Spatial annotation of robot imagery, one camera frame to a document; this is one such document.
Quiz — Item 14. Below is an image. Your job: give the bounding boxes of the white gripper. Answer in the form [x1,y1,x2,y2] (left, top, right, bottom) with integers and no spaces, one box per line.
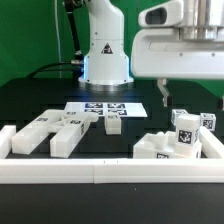
[131,28,224,110]

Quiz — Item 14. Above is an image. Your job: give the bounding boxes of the white chair seat part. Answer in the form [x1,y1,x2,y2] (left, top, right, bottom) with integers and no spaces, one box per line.
[133,130,203,160]

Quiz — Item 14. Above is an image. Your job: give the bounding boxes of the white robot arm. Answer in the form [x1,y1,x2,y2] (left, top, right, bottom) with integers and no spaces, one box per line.
[64,0,224,106]

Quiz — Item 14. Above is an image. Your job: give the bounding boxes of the white right fence block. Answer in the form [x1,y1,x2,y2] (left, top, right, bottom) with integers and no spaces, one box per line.
[199,126,224,159]

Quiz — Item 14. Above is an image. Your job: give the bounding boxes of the white fence block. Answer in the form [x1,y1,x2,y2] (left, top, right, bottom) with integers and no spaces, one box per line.
[0,125,16,159]
[199,126,224,159]

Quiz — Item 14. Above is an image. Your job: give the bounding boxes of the white tag sheet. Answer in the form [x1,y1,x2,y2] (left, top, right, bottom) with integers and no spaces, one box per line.
[64,102,147,117]

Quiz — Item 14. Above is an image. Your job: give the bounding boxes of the white front fence bar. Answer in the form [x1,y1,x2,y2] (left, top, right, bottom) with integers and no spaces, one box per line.
[0,159,224,184]

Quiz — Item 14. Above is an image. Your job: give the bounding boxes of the white left fence block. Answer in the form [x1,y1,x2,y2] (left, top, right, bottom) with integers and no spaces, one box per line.
[0,125,16,159]

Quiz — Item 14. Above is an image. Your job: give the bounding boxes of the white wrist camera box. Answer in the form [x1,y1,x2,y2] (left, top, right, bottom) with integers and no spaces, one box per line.
[138,0,184,28]

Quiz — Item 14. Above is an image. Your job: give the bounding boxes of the black cable bundle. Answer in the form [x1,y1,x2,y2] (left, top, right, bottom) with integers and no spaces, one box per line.
[27,0,85,80]

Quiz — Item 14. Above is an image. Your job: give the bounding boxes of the white chair back frame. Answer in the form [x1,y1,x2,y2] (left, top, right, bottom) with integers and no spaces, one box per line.
[12,109,99,158]

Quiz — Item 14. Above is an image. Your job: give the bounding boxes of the thin grey cable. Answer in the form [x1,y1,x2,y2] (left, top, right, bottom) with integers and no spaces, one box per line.
[54,0,63,80]

